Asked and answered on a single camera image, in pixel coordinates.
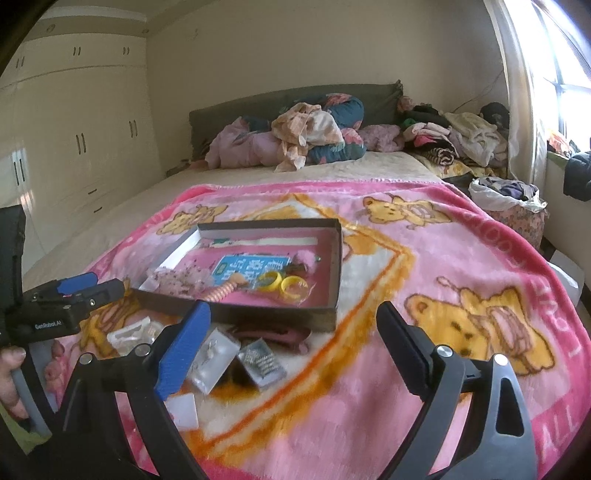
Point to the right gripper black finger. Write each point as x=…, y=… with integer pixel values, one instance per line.
x=86, y=301
x=413, y=352

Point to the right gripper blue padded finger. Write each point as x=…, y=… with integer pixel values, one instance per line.
x=188, y=335

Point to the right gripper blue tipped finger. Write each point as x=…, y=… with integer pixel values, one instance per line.
x=64, y=287

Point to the pearl earring card packet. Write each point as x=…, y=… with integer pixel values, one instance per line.
x=213, y=358

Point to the clear box rhinestone jewelry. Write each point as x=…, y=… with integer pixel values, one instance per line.
x=261, y=364

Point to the person's left hand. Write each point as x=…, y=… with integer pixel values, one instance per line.
x=11, y=360

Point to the small white plastic packet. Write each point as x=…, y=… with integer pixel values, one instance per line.
x=183, y=412

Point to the pink glitter fabric piece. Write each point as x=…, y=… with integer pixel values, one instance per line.
x=188, y=282

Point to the pink bear blanket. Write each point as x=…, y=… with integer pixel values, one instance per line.
x=343, y=410

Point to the dark red hair clip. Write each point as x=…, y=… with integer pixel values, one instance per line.
x=293, y=338

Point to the blue printed card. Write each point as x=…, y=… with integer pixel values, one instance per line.
x=249, y=266

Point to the yellow bangle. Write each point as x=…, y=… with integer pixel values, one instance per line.
x=294, y=289
x=269, y=281

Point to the dark cardboard tray box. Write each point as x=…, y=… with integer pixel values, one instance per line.
x=236, y=300

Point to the cream wardrobe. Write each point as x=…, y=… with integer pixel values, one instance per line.
x=77, y=136

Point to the pink fluffy pompom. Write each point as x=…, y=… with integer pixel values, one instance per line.
x=304, y=261

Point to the bag of clothes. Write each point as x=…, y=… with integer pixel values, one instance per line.
x=516, y=204

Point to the pile of clothes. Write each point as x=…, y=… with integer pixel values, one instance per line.
x=454, y=142

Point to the pile of bedding pillows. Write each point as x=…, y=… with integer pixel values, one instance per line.
x=320, y=130

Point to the window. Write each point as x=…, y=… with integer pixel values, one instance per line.
x=556, y=58

